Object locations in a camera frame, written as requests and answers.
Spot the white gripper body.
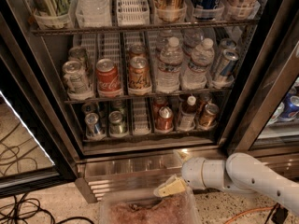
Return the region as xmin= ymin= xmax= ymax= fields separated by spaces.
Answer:
xmin=174 ymin=149 xmax=192 ymax=190

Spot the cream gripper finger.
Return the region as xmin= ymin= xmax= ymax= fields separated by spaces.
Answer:
xmin=153 ymin=175 xmax=187 ymax=198
xmin=173 ymin=149 xmax=191 ymax=163

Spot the green soda can front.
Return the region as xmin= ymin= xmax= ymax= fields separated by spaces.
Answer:
xmin=108 ymin=111 xmax=127 ymax=134

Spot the green soda can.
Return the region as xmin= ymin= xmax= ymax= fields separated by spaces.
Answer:
xmin=111 ymin=100 xmax=127 ymax=116
xmin=108 ymin=111 xmax=127 ymax=134

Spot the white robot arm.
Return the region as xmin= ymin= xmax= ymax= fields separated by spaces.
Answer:
xmin=153 ymin=151 xmax=299 ymax=216

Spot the red can bottom front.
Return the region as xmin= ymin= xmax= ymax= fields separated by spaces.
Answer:
xmin=156 ymin=106 xmax=173 ymax=131

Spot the copper can bottom front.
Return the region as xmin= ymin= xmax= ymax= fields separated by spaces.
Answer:
xmin=199 ymin=104 xmax=219 ymax=128

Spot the copper can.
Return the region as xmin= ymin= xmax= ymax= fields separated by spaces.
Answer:
xmin=197 ymin=92 xmax=212 ymax=113
xmin=199 ymin=104 xmax=219 ymax=128

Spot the white empty glide tray bottom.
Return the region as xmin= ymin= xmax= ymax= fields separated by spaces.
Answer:
xmin=132 ymin=98 xmax=151 ymax=135

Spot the white empty glide tray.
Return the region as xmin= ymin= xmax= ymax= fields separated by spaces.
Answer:
xmin=116 ymin=0 xmax=150 ymax=26
xmin=132 ymin=98 xmax=151 ymax=135

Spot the red can bottom rear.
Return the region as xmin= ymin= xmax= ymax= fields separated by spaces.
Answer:
xmin=152 ymin=96 xmax=168 ymax=116

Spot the copper can bottom rear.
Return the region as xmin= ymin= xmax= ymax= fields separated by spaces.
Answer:
xmin=197 ymin=92 xmax=212 ymax=113

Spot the steel fridge bottom grille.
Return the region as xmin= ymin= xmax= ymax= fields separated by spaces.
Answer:
xmin=74 ymin=147 xmax=299 ymax=203

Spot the green soda can rear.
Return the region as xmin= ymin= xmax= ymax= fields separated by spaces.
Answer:
xmin=111 ymin=100 xmax=127 ymax=116

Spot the orange can middle front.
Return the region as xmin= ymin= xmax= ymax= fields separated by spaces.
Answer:
xmin=129 ymin=57 xmax=150 ymax=90

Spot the orange can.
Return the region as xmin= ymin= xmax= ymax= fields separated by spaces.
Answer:
xmin=129 ymin=44 xmax=147 ymax=59
xmin=129 ymin=57 xmax=150 ymax=90

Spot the right glass fridge door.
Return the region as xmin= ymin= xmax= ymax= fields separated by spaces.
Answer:
xmin=222 ymin=0 xmax=298 ymax=157

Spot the red coca-cola can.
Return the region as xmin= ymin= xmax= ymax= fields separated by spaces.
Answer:
xmin=96 ymin=59 xmax=121 ymax=92

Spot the blue silver slim can front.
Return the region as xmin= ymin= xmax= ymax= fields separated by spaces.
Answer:
xmin=213 ymin=49 xmax=239 ymax=82

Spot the blue silver slim can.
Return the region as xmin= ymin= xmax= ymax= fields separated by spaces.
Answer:
xmin=213 ymin=49 xmax=239 ymax=82
xmin=217 ymin=38 xmax=236 ymax=56

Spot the orange can middle rear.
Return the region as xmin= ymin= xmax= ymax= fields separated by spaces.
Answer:
xmin=129 ymin=44 xmax=147 ymax=59

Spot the blue pepsi can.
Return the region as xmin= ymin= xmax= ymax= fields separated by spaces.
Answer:
xmin=278 ymin=95 xmax=299 ymax=121

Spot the blue silver slim can rear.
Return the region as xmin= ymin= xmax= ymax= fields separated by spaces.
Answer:
xmin=217 ymin=38 xmax=236 ymax=56

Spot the silver can middle front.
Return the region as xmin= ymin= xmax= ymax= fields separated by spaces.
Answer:
xmin=62 ymin=61 xmax=91 ymax=94

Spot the open glass fridge door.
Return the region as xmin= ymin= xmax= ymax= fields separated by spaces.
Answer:
xmin=0 ymin=17 xmax=76 ymax=198

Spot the silver can middle rear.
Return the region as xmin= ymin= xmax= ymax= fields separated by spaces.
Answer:
xmin=68 ymin=46 xmax=90 ymax=70

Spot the clear bottle top shelf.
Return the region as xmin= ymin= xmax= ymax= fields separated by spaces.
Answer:
xmin=76 ymin=0 xmax=111 ymax=28

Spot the clear plastic bin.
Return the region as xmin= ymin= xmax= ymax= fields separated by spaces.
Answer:
xmin=99 ymin=188 xmax=200 ymax=224

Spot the brown juice bottle white cap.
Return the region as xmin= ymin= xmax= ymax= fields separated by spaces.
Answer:
xmin=178 ymin=95 xmax=197 ymax=131

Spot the water bottle front left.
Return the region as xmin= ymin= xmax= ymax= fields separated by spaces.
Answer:
xmin=156 ymin=36 xmax=184 ymax=93

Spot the water bottle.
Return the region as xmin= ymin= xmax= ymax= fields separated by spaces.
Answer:
xmin=183 ymin=28 xmax=205 ymax=55
xmin=183 ymin=38 xmax=215 ymax=90
xmin=155 ymin=30 xmax=173 ymax=56
xmin=156 ymin=36 xmax=184 ymax=93

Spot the water bottle front right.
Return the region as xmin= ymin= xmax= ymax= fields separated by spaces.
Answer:
xmin=183 ymin=38 xmax=215 ymax=90

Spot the black plug box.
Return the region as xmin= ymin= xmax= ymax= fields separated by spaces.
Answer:
xmin=271 ymin=206 xmax=289 ymax=224

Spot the water bottle rear left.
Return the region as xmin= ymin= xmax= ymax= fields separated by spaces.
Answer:
xmin=155 ymin=30 xmax=173 ymax=56

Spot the water bottle rear right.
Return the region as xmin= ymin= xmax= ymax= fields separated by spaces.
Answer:
xmin=183 ymin=28 xmax=205 ymax=55

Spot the white empty glide tray top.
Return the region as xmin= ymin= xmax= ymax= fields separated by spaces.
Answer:
xmin=116 ymin=0 xmax=150 ymax=26

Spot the orange cable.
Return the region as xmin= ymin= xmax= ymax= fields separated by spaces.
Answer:
xmin=223 ymin=204 xmax=278 ymax=224

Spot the black cable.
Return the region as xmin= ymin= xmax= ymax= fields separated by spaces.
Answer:
xmin=0 ymin=192 xmax=95 ymax=224

